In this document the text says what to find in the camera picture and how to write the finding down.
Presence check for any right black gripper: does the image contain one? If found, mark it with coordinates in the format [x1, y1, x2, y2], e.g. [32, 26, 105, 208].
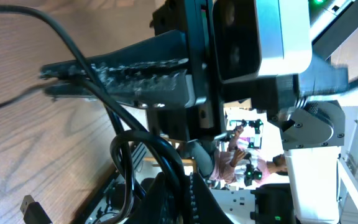
[40, 0, 224, 141]

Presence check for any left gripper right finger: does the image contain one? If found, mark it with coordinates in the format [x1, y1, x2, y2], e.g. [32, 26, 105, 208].
[183, 173, 232, 224]

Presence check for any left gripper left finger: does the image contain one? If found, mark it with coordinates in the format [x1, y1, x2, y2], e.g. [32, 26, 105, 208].
[129, 172, 178, 224]

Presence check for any black usb cable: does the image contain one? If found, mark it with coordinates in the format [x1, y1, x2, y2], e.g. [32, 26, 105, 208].
[19, 129, 186, 224]
[0, 4, 145, 224]

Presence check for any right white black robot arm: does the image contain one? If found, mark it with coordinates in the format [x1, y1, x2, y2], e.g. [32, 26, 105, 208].
[41, 0, 358, 223]

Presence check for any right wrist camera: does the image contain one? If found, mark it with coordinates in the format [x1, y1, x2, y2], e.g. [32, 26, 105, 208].
[213, 0, 312, 83]

